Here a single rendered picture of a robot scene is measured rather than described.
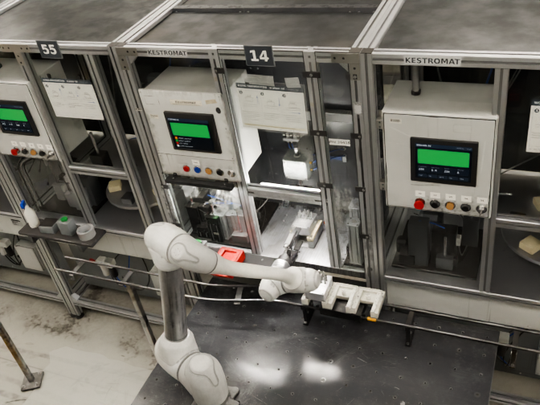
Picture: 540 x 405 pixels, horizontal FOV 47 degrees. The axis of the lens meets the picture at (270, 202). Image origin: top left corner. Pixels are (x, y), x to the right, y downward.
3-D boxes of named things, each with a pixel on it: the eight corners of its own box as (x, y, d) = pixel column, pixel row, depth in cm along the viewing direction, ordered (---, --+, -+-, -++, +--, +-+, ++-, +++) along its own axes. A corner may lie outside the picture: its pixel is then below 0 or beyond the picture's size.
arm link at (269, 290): (273, 282, 294) (296, 280, 287) (260, 305, 283) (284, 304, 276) (263, 265, 289) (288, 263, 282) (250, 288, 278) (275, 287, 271)
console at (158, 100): (161, 176, 303) (134, 92, 275) (188, 145, 323) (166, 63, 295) (238, 186, 286) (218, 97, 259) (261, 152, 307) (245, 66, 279)
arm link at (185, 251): (222, 251, 244) (201, 239, 253) (193, 241, 230) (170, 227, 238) (208, 281, 244) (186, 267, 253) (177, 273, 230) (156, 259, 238)
